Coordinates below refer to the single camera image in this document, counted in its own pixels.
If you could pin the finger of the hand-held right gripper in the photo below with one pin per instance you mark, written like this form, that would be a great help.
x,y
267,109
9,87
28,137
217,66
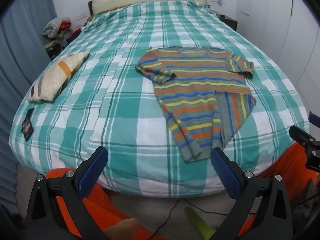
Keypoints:
x,y
315,118
300,133

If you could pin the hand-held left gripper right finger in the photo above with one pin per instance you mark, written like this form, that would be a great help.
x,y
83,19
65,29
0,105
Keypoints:
x,y
226,172

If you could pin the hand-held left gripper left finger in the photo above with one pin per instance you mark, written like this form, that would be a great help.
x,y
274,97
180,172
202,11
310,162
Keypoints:
x,y
92,172

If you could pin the striped knitted sweater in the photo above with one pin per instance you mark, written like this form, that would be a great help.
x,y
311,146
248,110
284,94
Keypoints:
x,y
195,85

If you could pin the pile of clothes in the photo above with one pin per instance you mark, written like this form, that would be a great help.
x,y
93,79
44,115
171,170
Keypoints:
x,y
53,26

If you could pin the orange fuzzy cloth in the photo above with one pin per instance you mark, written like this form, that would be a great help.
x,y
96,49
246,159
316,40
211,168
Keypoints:
x,y
97,205

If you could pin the yellow-green floor object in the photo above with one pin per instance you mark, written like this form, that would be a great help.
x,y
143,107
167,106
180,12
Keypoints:
x,y
200,225

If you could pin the green plaid bed blanket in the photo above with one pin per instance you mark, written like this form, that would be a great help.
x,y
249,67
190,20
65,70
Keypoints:
x,y
125,120

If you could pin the tan rounded object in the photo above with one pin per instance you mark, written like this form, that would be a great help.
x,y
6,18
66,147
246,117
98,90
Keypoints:
x,y
123,228

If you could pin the dark patterned pouch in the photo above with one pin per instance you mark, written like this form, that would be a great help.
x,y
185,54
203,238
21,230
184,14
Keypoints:
x,y
27,126

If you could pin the white wardrobe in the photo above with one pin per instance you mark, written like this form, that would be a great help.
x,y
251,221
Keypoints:
x,y
275,30

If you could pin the cream striped pillow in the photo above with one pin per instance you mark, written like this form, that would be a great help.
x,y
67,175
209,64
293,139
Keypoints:
x,y
55,77

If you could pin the dark nightstand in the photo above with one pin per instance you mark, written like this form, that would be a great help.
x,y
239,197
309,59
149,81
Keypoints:
x,y
230,21

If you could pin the blue curtain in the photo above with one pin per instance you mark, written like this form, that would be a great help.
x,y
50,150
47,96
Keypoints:
x,y
20,55

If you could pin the wall switch with blue tag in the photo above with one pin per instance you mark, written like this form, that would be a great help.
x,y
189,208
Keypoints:
x,y
218,0

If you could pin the white wall socket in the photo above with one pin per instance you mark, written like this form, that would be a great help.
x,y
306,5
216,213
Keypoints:
x,y
82,17

